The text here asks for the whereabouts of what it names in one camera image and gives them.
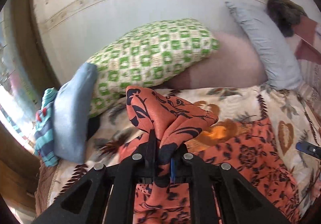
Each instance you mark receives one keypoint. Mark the orange black floral garment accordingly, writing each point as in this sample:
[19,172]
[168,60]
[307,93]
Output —
[249,147]

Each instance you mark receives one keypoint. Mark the mauve quilted bed sheet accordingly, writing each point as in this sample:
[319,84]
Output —
[235,64]

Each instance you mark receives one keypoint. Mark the green white patterned pillow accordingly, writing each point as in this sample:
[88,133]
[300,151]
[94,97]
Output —
[148,56]

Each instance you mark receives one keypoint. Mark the light blue folded cloth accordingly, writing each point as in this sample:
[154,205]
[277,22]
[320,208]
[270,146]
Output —
[71,114]

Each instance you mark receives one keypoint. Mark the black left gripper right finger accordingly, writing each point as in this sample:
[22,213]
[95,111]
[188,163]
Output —
[191,169]

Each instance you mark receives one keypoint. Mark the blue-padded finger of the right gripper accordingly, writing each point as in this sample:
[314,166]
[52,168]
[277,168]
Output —
[309,148]

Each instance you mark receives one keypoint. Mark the dark furry cushion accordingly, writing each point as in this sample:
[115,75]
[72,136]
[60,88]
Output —
[285,14]

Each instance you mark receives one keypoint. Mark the teal navy striped garment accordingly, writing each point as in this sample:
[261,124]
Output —
[44,138]

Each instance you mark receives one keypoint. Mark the cream leaf-pattern fleece blanket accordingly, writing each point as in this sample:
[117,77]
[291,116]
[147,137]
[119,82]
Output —
[292,120]

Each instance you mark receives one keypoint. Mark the pale blue pillow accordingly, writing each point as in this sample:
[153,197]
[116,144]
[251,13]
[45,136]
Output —
[280,64]

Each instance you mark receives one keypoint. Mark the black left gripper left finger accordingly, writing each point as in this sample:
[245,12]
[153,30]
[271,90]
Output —
[140,167]

